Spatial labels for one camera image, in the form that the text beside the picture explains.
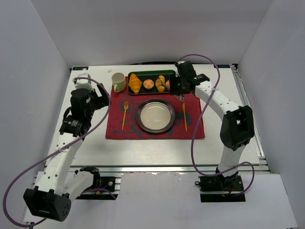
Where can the blue label sticker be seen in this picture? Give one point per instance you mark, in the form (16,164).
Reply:
(80,68)
(223,66)

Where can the blue label sticker right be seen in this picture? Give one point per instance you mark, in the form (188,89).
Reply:
(223,66)

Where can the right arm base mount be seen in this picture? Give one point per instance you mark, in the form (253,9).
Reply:
(212,190)

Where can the round bun left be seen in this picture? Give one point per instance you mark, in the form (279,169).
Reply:
(148,84)

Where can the small striped croissant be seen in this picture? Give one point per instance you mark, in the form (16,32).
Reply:
(159,83)

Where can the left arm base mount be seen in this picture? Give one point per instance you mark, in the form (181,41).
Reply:
(101,188)

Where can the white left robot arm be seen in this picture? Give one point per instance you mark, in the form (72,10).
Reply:
(52,195)

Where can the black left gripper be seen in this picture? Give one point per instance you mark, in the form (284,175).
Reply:
(100,94)

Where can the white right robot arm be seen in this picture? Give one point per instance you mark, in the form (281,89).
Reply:
(237,128)

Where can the large striped croissant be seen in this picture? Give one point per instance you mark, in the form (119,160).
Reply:
(135,83)

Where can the dark rimmed white plate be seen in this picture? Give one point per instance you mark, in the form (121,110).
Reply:
(155,116)

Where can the pale green mug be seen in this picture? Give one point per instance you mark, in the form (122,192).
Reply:
(119,82)

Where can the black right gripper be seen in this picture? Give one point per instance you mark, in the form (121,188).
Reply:
(176,87)

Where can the blue label sticker left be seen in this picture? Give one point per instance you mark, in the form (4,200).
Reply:
(80,68)

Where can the metal serving tongs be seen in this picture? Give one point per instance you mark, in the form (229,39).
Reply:
(180,97)

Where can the orange plastic fork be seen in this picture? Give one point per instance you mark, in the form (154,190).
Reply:
(126,106)

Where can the round bun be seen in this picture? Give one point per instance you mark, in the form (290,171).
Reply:
(167,84)
(148,84)

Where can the red patterned placemat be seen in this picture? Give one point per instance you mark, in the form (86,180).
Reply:
(131,129)

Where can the round bun right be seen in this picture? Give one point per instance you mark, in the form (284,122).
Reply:
(167,84)

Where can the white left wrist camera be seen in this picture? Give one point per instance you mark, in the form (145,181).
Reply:
(82,82)

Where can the orange plastic knife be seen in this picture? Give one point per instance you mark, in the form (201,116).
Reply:
(184,115)

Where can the dark green serving tray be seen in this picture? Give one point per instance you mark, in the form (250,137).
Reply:
(150,75)

